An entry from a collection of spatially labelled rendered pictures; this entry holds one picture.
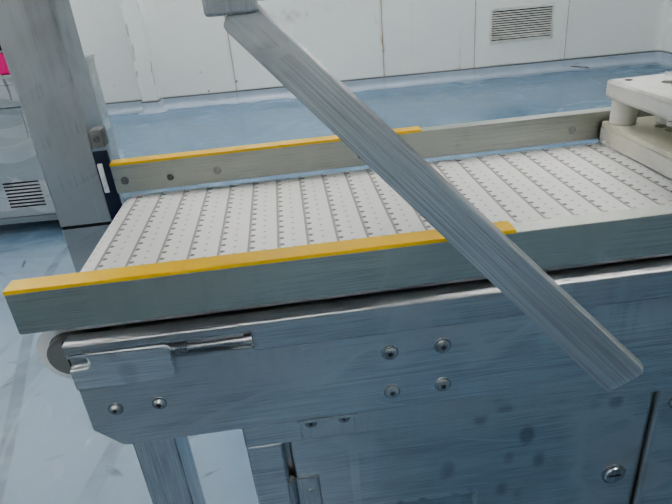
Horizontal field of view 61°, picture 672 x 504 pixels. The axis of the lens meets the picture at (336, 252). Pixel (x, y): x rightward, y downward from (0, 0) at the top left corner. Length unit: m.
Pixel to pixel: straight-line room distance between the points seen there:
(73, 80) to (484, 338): 0.48
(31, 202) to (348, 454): 2.72
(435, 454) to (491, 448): 0.05
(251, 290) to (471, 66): 5.42
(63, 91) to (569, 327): 0.54
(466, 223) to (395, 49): 5.28
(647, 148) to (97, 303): 0.52
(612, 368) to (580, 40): 5.77
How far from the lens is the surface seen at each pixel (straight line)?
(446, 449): 0.58
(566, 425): 0.61
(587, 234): 0.43
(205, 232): 0.53
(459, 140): 0.66
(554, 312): 0.33
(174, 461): 0.91
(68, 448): 1.73
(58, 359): 0.46
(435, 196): 0.31
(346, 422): 0.52
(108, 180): 0.68
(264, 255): 0.38
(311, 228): 0.51
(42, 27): 0.67
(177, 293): 0.39
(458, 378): 0.46
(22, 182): 3.13
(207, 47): 5.59
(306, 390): 0.44
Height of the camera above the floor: 1.07
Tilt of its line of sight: 27 degrees down
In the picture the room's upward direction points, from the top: 5 degrees counter-clockwise
